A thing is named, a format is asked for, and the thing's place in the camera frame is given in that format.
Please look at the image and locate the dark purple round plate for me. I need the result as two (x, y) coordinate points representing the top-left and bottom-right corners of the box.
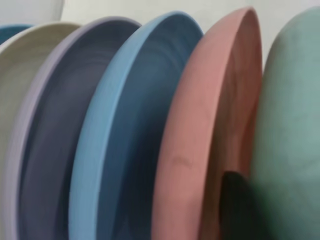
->
(4, 15), (142, 240)

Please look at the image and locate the navy blue round plate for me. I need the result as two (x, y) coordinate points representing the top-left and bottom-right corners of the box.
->
(68, 10), (205, 240)

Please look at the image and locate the green round plate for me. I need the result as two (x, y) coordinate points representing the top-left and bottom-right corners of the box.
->
(249, 6), (320, 240)

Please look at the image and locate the beige round plate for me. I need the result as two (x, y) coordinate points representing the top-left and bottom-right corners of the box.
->
(0, 21), (82, 240)

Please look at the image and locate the pink round plate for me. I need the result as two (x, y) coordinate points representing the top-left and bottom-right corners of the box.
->
(151, 6), (264, 240)

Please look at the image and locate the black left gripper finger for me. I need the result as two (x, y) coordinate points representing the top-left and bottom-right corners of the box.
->
(220, 170), (266, 240)

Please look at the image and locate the teal blue round plate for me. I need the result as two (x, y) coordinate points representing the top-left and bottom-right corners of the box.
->
(0, 23), (35, 46)

